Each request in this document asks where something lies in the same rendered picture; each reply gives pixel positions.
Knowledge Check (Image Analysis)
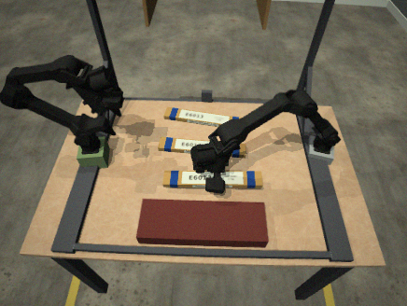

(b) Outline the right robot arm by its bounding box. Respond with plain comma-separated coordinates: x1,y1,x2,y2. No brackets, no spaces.
0,55,124,155

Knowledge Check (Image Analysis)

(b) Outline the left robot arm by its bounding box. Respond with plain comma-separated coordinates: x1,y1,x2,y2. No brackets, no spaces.
190,89,341,174

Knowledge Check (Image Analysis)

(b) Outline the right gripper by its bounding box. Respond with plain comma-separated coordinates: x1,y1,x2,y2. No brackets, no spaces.
83,91,121,135

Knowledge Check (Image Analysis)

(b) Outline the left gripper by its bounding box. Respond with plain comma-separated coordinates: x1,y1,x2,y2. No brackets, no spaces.
205,160,229,194

